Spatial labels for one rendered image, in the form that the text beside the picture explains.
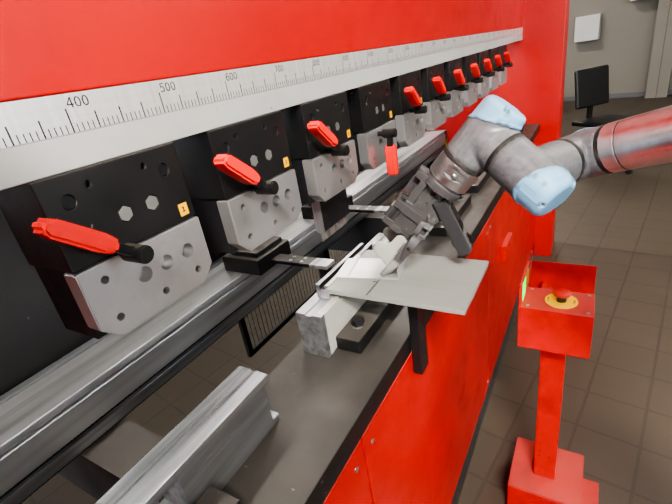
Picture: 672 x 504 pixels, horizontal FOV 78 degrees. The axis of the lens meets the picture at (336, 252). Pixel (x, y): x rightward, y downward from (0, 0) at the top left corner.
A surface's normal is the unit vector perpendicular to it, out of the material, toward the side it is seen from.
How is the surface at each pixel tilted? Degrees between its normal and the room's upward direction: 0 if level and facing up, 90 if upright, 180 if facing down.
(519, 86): 90
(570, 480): 0
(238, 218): 90
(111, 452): 0
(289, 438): 0
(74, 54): 90
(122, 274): 90
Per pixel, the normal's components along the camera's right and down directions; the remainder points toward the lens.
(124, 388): 0.86, 0.08
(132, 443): -0.15, -0.90
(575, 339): -0.49, 0.43
